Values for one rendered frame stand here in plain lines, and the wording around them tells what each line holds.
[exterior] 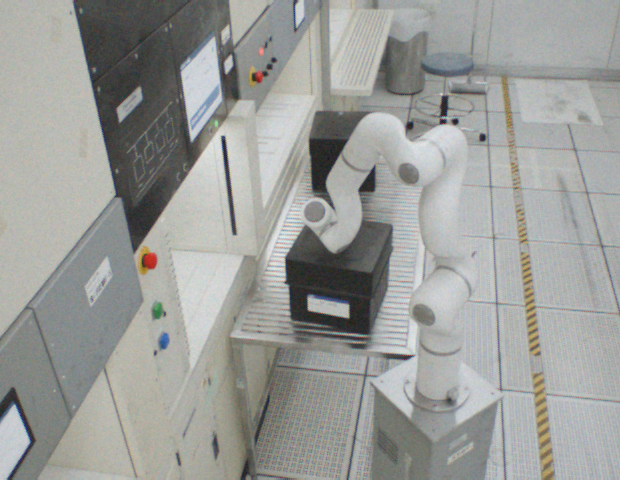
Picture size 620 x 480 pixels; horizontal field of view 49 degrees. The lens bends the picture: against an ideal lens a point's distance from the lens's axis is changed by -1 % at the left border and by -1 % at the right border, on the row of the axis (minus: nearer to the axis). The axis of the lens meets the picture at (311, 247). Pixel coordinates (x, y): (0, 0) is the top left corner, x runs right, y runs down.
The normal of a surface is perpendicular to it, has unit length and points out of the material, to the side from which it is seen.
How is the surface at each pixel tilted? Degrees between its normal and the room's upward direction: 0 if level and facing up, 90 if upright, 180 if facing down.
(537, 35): 90
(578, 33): 90
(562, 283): 0
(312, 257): 0
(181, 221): 90
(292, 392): 0
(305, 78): 90
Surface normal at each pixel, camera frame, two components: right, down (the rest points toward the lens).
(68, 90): 0.98, 0.07
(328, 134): -0.04, -0.82
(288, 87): -0.18, 0.57
